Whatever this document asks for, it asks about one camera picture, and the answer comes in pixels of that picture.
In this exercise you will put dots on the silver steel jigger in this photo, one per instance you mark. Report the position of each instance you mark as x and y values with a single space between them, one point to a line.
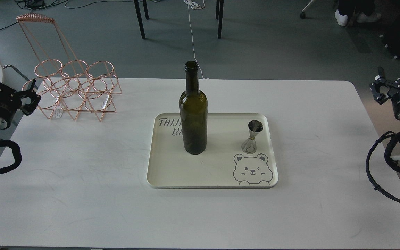
249 146

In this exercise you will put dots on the dark green wine bottle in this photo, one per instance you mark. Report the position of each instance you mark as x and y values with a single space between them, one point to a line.
193 108

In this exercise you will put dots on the white shoes of person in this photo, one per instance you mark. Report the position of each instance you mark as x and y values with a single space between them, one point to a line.
343 20

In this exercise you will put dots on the office chair caster base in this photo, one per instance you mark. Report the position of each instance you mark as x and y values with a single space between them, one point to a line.
307 6

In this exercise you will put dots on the black table legs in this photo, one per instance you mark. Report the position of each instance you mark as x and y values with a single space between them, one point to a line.
176 20

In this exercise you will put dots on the cream bear serving tray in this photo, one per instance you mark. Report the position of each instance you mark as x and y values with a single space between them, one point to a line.
223 164

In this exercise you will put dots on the copper wire bottle rack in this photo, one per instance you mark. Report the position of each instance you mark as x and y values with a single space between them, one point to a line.
71 85

